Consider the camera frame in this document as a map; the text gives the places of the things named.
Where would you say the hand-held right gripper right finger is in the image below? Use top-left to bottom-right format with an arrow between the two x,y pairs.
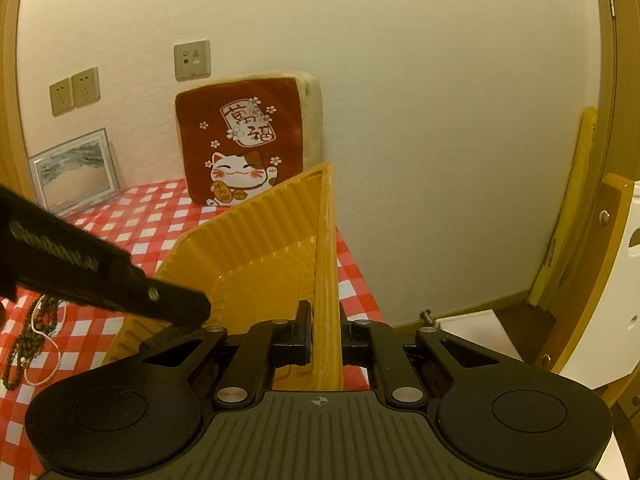
340,304 -> 507,407

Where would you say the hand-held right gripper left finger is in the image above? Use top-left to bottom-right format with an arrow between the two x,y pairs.
135,301 -> 315,409

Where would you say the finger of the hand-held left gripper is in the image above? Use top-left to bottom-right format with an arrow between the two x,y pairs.
0,184 -> 212,327

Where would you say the orange ribbed plastic tray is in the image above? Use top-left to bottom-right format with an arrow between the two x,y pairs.
102,162 -> 347,392

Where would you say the red white checkered tablecloth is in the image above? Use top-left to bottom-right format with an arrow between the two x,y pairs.
0,177 -> 387,461

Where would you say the white flat panel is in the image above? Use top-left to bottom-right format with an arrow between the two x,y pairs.
435,309 -> 524,377

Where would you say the red lucky cat cushion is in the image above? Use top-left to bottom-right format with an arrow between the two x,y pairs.
175,71 -> 323,207

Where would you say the yellow board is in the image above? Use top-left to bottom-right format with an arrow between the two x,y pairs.
529,106 -> 599,307

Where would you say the thin white necklace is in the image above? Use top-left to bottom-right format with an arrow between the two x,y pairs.
22,300 -> 69,387

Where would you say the brown bead necklace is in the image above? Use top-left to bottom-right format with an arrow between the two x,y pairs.
2,295 -> 62,391

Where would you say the silver picture frame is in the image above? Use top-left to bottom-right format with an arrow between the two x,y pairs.
28,127 -> 123,217

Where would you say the beige wall socket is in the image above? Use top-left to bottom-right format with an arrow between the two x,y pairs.
49,78 -> 75,117
71,67 -> 101,109

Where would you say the wooden chair frame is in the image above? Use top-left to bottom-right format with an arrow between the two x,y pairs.
542,174 -> 640,392

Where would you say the wooden door frame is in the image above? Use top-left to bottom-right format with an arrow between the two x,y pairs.
594,0 -> 640,187

